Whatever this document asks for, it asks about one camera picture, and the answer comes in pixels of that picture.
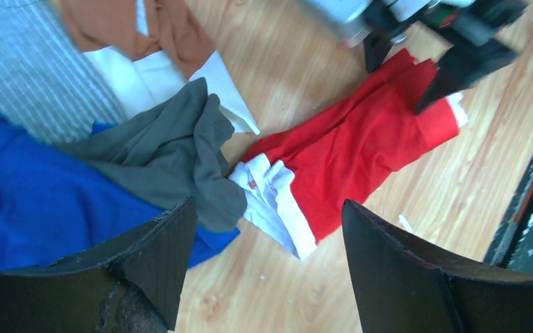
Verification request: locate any red underwear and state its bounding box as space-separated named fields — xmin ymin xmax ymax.
xmin=230 ymin=50 xmax=468 ymax=260

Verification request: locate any brown underwear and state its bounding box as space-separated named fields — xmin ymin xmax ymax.
xmin=60 ymin=0 xmax=216 ymax=78

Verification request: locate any grey-green underwear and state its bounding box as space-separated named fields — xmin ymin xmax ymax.
xmin=58 ymin=78 xmax=246 ymax=232

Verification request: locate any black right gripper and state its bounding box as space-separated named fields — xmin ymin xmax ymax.
xmin=363 ymin=1 xmax=528 ymax=114

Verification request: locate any blue underwear white waistband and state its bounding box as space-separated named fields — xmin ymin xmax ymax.
xmin=0 ymin=115 xmax=239 ymax=271

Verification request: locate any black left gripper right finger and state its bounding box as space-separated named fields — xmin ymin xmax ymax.
xmin=341 ymin=200 xmax=533 ymax=332

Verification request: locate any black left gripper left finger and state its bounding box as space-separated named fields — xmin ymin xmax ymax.
xmin=0 ymin=197 xmax=197 ymax=332

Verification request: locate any grey striped underwear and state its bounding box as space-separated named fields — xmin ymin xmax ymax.
xmin=0 ymin=1 xmax=126 ymax=143

